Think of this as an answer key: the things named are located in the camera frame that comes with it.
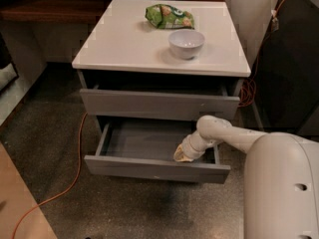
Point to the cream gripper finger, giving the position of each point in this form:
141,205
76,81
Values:
181,154

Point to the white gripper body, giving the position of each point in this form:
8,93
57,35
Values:
189,151

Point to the grey drawer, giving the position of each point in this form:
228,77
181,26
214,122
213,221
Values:
144,148
158,106

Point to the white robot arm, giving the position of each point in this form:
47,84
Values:
281,177

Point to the grey top drawer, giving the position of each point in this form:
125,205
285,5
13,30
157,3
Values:
158,106

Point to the white top grey drawer cabinet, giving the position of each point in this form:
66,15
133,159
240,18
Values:
126,53

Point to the white bowl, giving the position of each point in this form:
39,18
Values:
185,43

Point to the dark cabinet on right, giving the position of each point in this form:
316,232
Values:
287,70

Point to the green chip bag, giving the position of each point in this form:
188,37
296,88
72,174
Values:
164,16

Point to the dark wooden shelf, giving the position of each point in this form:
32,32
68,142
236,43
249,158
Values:
57,11

